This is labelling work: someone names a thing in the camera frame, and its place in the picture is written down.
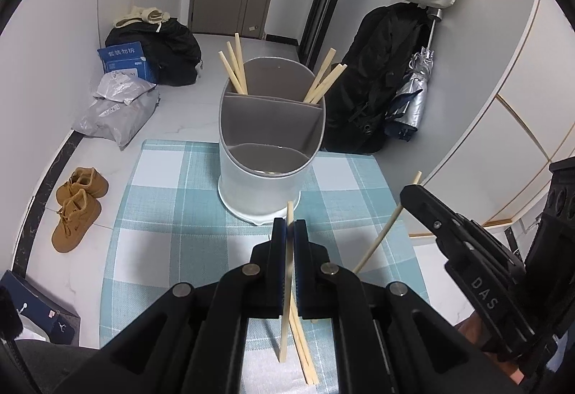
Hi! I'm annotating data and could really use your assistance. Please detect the wooden chopstick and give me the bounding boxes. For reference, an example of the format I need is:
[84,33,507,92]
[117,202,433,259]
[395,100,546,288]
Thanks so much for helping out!
[351,170,424,274]
[289,296,315,385]
[279,201,294,363]
[291,307,321,385]

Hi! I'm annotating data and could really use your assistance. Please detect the right hand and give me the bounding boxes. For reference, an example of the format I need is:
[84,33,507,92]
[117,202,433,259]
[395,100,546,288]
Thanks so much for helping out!
[456,312,524,384]

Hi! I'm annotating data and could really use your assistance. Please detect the silver folded umbrella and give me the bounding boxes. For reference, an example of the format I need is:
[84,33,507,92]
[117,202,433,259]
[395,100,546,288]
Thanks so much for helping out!
[385,8,442,142]

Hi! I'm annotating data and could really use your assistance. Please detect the white utensil holder cup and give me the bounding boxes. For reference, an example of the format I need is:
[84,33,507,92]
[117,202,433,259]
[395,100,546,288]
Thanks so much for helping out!
[217,56,326,226]

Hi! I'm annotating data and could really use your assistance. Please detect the chopstick in holder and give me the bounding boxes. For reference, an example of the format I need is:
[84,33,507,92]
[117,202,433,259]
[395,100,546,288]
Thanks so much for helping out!
[226,41,248,94]
[307,62,345,104]
[310,63,349,105]
[304,48,336,103]
[218,52,247,94]
[234,32,248,94]

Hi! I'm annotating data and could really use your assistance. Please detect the tan shoe near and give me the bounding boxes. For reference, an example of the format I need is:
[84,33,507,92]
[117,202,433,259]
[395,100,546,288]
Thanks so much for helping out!
[52,189,101,253]

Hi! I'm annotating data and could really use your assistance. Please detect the tan shoe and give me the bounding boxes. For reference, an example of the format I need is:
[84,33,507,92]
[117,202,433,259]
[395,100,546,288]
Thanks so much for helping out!
[56,167,109,205]
[52,189,101,253]

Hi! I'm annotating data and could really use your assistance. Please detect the dark blue shoe box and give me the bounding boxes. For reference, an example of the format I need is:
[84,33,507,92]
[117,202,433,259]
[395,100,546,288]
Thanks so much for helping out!
[1,270,81,346]

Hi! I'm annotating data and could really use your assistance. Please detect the tan shoe far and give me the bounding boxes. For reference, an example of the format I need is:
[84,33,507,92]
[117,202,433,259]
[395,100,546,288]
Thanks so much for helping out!
[56,167,109,205]

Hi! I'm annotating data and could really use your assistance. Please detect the black hanging jacket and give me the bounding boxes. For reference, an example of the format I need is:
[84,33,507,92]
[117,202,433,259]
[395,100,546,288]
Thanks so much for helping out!
[323,3,430,155]

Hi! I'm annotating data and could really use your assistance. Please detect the grey parcel bag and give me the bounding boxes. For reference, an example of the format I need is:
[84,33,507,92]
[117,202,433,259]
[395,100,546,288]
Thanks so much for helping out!
[72,89,160,150]

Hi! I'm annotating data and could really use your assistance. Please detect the white plastic bag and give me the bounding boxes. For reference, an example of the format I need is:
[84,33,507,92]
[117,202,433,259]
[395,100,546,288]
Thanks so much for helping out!
[17,314,50,342]

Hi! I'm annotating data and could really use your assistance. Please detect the white parcel bag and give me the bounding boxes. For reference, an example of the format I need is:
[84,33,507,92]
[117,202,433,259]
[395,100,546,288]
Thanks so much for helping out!
[93,71,156,105]

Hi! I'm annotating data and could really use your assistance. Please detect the black clothing pile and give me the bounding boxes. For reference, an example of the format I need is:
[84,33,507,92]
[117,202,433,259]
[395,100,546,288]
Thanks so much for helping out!
[105,18,202,87]

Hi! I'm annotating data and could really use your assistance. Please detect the blue cardboard box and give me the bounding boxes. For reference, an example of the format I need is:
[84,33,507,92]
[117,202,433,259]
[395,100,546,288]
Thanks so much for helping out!
[97,42,157,84]

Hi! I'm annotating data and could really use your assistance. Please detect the cream cloth on pile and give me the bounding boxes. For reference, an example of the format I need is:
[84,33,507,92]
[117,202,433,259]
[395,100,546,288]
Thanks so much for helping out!
[114,6,171,31]

